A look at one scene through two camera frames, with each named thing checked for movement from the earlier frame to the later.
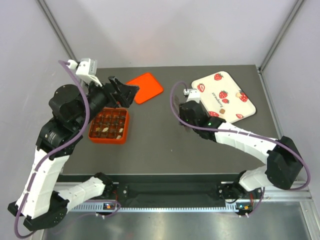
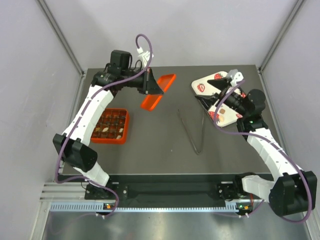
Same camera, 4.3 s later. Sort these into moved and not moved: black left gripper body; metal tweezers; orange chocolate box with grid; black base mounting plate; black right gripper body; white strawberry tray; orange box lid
Moved: black right gripper body; black left gripper body; metal tweezers; orange box lid
Not moved: orange chocolate box with grid; black base mounting plate; white strawberry tray
